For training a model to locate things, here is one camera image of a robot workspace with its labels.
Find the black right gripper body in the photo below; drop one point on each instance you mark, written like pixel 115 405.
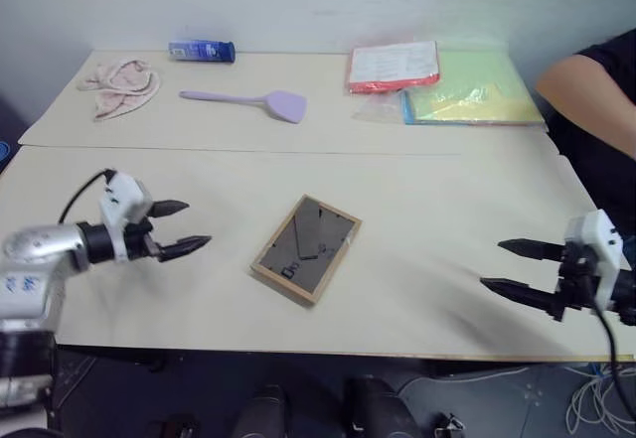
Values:
pixel 579 279

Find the purple silicone spatula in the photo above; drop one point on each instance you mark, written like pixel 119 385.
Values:
pixel 288 105

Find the red paper packet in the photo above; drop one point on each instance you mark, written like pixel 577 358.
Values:
pixel 392 65

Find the pink crumpled cloth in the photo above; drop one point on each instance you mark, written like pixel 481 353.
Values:
pixel 124 88

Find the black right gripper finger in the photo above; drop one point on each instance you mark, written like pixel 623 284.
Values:
pixel 534 249
pixel 522 293

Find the clear plastic bag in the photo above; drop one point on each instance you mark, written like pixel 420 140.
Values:
pixel 380 107

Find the person's bare forearm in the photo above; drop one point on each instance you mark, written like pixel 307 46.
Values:
pixel 581 90

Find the coloured paper sheet pack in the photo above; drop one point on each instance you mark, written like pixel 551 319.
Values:
pixel 477 90

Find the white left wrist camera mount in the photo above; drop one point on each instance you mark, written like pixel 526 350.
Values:
pixel 121 199

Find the dark rounded shape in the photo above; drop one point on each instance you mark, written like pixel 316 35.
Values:
pixel 261 413

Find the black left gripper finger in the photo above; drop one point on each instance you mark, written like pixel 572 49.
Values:
pixel 184 246
pixel 169 208

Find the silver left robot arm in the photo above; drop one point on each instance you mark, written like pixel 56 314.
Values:
pixel 35 254

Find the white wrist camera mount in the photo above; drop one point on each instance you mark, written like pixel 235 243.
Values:
pixel 603 244
pixel 121 199

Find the blue object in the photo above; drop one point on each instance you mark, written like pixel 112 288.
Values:
pixel 3 152

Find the wooden picture frame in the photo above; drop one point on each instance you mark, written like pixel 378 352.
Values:
pixel 308 251

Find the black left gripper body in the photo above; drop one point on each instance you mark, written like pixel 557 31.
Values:
pixel 140 243

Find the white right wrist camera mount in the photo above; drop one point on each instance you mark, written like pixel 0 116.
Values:
pixel 603 244

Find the person in dark shirt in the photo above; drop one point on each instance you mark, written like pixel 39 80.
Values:
pixel 596 170

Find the blue cylindrical tube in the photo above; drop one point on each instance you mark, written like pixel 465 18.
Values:
pixel 201 51

